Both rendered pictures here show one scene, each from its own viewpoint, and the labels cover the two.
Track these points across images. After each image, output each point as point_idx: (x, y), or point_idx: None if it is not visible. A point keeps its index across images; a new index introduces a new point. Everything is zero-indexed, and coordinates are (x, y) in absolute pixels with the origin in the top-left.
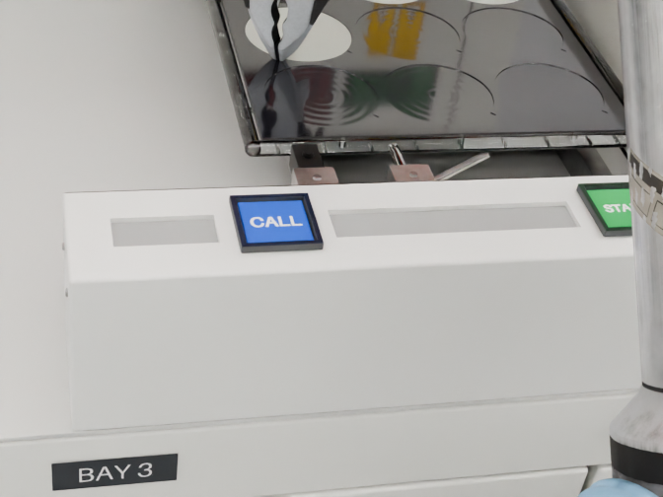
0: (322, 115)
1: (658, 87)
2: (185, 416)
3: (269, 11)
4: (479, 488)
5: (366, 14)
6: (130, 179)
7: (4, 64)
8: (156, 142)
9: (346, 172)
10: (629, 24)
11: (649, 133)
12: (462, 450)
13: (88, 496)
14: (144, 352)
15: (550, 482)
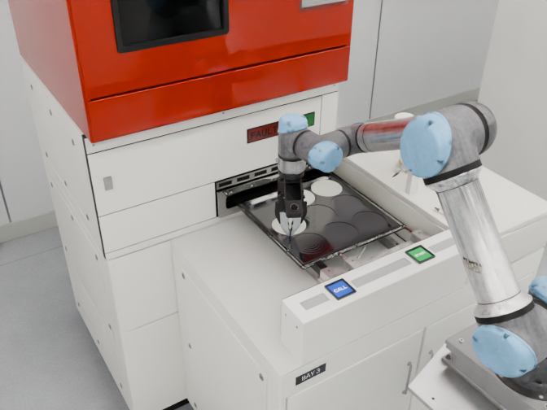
0: (314, 250)
1: (467, 243)
2: (328, 351)
3: (287, 223)
4: (398, 344)
5: None
6: (260, 286)
7: (194, 261)
8: (259, 272)
9: None
10: (456, 231)
11: (468, 253)
12: (393, 334)
13: (304, 384)
14: (319, 336)
15: (415, 336)
